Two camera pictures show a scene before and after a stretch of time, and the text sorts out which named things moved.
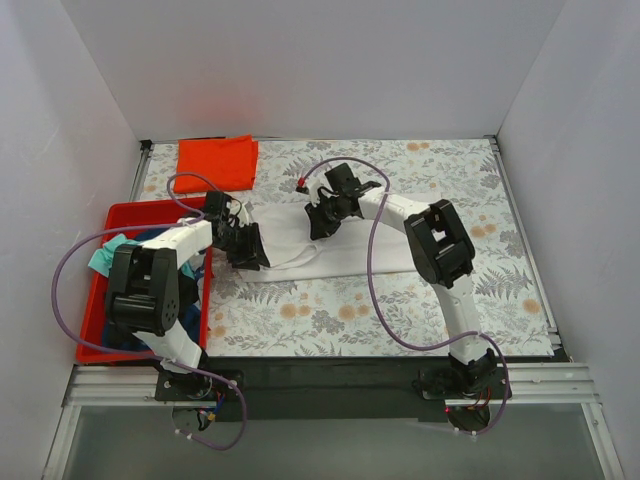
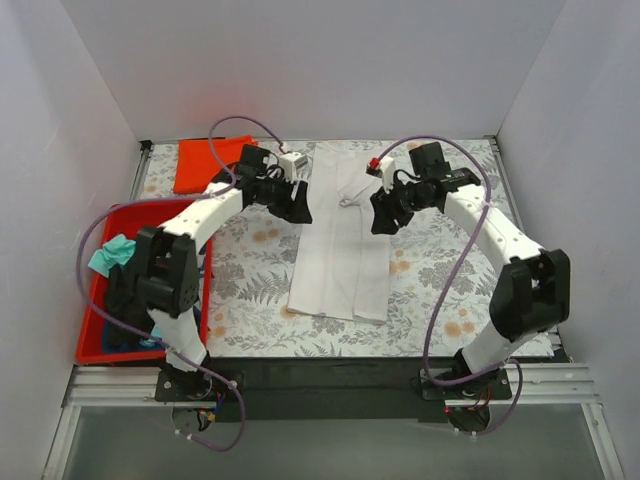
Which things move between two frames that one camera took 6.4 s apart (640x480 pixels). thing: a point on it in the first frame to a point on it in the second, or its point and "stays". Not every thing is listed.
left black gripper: x=242 y=245 to x=288 y=198
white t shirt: x=293 y=254 to x=341 y=269
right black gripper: x=322 y=215 to x=391 y=206
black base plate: x=327 y=388 stays
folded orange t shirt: x=228 y=162 stays
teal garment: x=101 y=260 stays
